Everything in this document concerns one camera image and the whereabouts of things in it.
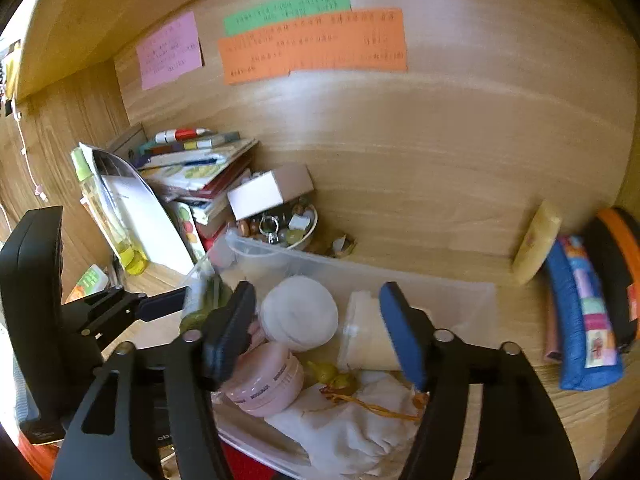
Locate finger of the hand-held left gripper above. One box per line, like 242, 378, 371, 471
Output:
92, 317, 151, 358
85, 285, 193, 335

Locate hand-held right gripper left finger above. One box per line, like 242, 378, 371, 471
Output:
50, 280, 258, 480

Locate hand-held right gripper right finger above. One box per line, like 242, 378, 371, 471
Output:
378, 281, 581, 480

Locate pink knitted pouch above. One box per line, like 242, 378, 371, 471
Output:
245, 317, 268, 351

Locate dark green bottle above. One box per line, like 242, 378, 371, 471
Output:
179, 270, 236, 333

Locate translucent lidded cup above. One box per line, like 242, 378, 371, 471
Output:
336, 290, 426, 373

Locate pale pink cream jar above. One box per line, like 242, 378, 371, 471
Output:
220, 341, 306, 417

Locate clear plastic storage box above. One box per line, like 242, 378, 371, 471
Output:
182, 232, 496, 478

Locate green beads with orange tassel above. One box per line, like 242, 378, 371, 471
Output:
306, 360, 431, 423

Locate white drawstring pouch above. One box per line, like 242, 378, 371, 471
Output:
270, 370, 426, 478

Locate person's left forearm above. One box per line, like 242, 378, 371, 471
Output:
17, 435, 66, 480

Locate wooden desktop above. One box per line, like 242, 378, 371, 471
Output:
62, 245, 638, 480

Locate green orange white stick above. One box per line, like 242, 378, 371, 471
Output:
65, 265, 110, 305

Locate yellow green spray bottle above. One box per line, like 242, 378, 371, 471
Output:
70, 147, 150, 276

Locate fruit printed card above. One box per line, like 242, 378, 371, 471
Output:
172, 202, 208, 261

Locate white curved paper sheet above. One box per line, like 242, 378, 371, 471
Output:
92, 149, 196, 273

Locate white bowl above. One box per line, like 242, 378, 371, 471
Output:
235, 199, 318, 252

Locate pile of small trinkets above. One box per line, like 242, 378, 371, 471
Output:
237, 200, 316, 247

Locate white small box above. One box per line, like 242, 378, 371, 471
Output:
227, 164, 316, 221

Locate pink notebook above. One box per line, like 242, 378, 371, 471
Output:
544, 285, 563, 363

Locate pale yellow bar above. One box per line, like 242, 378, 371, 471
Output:
511, 199, 562, 286

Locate blue pencil case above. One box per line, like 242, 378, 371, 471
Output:
545, 234, 625, 391

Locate grey cardboard box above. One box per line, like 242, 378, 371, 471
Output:
107, 122, 148, 161

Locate red white marker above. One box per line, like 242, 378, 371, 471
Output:
154, 127, 221, 143

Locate black orange round case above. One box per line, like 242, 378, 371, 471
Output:
582, 207, 640, 356

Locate pink sticky note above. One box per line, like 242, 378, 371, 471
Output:
136, 11, 204, 91

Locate orange sticky note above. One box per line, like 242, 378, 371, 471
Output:
218, 8, 408, 86

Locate green sticky note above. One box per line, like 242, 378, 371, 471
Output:
223, 0, 352, 37

